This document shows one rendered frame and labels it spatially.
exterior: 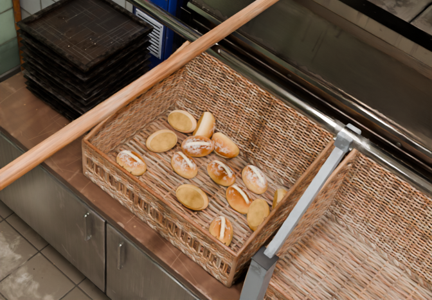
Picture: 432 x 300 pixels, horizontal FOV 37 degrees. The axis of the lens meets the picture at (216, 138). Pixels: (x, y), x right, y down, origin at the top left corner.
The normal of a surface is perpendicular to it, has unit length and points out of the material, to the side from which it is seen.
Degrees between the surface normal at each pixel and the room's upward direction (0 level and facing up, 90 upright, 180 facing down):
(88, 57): 0
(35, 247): 0
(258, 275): 90
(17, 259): 0
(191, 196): 51
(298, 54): 70
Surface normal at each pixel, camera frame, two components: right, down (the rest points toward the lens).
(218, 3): -0.55, 0.25
